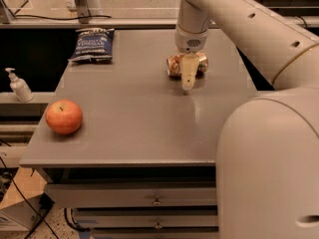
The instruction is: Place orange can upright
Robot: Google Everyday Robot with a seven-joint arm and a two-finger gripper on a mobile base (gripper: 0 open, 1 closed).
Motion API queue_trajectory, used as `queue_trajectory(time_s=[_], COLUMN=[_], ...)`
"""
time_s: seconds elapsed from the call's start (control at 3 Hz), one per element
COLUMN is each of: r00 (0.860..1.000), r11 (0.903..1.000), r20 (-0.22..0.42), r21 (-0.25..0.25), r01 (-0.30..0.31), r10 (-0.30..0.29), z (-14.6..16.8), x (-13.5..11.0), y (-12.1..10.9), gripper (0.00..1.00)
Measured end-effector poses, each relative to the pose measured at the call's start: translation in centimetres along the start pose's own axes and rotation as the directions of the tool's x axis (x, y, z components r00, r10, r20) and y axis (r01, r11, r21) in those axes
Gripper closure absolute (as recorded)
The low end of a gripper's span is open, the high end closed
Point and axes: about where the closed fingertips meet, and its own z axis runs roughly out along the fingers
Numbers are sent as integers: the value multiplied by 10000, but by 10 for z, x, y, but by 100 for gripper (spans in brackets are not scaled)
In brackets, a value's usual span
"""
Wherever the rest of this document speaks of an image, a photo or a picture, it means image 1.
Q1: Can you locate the blue chip bag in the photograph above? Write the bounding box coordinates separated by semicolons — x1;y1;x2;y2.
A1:
69;28;115;63

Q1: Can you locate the grey drawer cabinet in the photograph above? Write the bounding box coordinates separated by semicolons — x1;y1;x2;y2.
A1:
18;28;258;239

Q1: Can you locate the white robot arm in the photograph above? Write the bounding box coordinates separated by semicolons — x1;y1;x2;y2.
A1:
175;0;319;239

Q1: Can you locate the cardboard box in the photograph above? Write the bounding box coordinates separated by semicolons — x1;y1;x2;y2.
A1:
0;166;54;232

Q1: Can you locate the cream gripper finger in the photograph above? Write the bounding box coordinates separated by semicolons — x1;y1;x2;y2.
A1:
180;53;199;91

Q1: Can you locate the grey drawer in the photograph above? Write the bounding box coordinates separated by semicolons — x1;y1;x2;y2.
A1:
45;182;216;208
74;209;218;228
91;228;219;239

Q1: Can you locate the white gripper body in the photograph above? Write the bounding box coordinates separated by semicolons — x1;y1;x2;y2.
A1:
174;26;208;53

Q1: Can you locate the middle grey drawer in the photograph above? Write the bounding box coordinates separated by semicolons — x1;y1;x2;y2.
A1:
74;209;218;228

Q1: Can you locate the bottom grey drawer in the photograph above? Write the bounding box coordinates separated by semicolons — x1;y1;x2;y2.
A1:
91;228;219;239

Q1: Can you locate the black floor cable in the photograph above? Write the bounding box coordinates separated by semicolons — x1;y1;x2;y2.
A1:
0;156;61;239

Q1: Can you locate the orange soda can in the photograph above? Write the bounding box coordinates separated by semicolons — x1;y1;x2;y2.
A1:
166;53;208;77

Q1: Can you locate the white pump bottle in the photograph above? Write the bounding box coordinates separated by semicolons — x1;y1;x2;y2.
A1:
5;68;33;103

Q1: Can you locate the top grey drawer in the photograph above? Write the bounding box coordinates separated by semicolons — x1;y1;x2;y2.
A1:
45;182;216;208

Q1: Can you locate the black cable on shelf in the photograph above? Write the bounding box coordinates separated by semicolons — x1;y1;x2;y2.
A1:
13;14;113;22

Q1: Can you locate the left metal bracket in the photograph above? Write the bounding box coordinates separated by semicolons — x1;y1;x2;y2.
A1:
74;0;90;24

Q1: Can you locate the red apple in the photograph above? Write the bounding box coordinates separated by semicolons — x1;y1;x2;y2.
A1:
45;100;83;135

